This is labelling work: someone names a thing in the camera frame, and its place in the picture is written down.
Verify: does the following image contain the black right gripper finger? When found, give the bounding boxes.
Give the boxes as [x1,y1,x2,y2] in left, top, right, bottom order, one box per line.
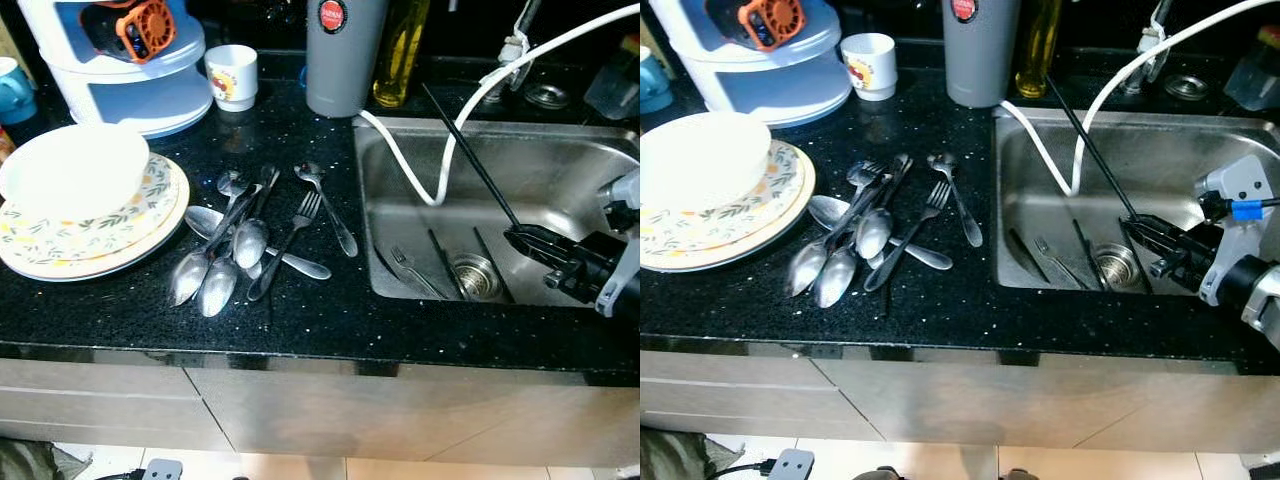
[505,225,576,256]
[1120,213,1186,244]
[510,245,561,281]
[1125,233,1166,266]

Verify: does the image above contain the steel sink drain strainer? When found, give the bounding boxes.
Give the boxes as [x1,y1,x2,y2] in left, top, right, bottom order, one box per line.
[450,253,501,301]
[1093,243,1143,291]

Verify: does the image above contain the stainless steel sink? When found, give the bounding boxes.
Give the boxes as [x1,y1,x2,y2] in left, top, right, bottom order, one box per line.
[992,105,1280,296]
[352,115,641,306]

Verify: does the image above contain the round steel hole cap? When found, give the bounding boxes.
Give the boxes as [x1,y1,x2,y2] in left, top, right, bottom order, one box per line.
[525,83,571,111]
[1163,73,1211,101]

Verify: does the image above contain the white bowl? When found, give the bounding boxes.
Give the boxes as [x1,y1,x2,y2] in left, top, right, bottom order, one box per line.
[640,112,773,211]
[0,123,151,223]

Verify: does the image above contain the dark translucent plastic container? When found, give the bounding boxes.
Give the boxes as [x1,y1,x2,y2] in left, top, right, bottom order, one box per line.
[585,35,641,121]
[1225,25,1280,111]

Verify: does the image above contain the beige cabinet drawer front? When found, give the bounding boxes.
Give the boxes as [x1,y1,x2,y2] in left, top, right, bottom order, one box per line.
[0,388,233,453]
[640,378,886,443]
[0,358,201,393]
[640,350,846,389]

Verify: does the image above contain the long steel teaspoon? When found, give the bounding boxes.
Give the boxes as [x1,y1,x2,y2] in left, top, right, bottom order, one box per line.
[293,162,359,259]
[925,152,985,248]

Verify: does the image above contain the blue mug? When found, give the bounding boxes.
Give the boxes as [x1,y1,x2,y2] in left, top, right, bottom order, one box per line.
[640,45,673,114]
[0,57,39,126]

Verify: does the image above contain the steel faucet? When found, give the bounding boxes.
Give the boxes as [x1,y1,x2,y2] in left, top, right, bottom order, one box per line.
[500,0,546,66]
[1140,0,1176,56]

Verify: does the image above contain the floral print plate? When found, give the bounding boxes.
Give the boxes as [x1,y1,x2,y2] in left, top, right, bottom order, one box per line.
[0,152,181,266]
[640,140,806,256]

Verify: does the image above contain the yellow oil bottle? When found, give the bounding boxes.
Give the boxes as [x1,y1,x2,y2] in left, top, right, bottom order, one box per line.
[372,0,433,109]
[1015,0,1064,99]

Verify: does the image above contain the olive green cloth bag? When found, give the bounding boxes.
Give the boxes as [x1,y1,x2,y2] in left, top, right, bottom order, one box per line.
[0,437,91,480]
[640,428,741,480]

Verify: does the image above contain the grey thermos flask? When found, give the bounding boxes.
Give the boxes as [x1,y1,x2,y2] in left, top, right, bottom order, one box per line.
[943,0,1023,109]
[305,0,389,119]

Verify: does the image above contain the large steel serving spoon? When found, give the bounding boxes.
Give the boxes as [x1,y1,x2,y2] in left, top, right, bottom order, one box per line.
[808,195,955,271]
[185,205,333,281]

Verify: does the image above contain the white tiered plastic rack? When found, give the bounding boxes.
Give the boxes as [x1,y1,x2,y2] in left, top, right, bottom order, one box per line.
[18,0,214,139]
[675,0,851,128]

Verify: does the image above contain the orange black handheld fan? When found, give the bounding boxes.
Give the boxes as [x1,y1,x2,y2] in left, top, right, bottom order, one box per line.
[80,0,177,64]
[705,0,807,53]

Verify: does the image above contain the white cartoon print mug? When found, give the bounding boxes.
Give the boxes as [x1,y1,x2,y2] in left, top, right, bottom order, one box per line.
[205,44,259,113]
[840,33,898,102]

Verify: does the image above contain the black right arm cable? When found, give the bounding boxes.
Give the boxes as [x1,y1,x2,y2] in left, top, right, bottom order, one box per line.
[1200,195,1280,221]

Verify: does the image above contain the white hose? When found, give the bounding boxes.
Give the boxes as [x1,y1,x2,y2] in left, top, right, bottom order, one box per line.
[358,5,641,208]
[998,0,1280,196]

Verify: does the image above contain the dark handled steel fork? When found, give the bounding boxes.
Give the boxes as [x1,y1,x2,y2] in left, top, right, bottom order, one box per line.
[247,190,323,303]
[865,180,951,293]

